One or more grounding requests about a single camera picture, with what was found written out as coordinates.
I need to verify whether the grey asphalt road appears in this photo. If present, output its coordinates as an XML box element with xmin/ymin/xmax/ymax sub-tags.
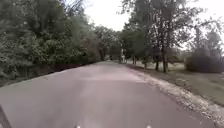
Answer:
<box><xmin>0</xmin><ymin>60</ymin><xmax>218</xmax><ymax>128</ymax></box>

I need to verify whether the cluster of tall trees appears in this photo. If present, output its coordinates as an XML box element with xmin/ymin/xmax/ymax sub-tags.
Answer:
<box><xmin>119</xmin><ymin>0</ymin><xmax>224</xmax><ymax>74</ymax></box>

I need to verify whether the wood of green trees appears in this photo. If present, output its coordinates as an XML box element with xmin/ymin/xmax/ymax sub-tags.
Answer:
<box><xmin>0</xmin><ymin>0</ymin><xmax>123</xmax><ymax>89</ymax></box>

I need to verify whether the pale gravel strip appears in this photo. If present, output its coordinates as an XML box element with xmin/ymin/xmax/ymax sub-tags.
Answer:
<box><xmin>125</xmin><ymin>63</ymin><xmax>224</xmax><ymax>128</ymax></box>

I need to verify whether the large dark bush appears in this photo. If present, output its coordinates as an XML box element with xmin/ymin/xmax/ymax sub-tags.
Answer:
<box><xmin>184</xmin><ymin>49</ymin><xmax>224</xmax><ymax>74</ymax></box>

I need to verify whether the grass verge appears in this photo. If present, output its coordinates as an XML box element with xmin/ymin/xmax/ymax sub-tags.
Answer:
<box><xmin>132</xmin><ymin>63</ymin><xmax>224</xmax><ymax>108</ymax></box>

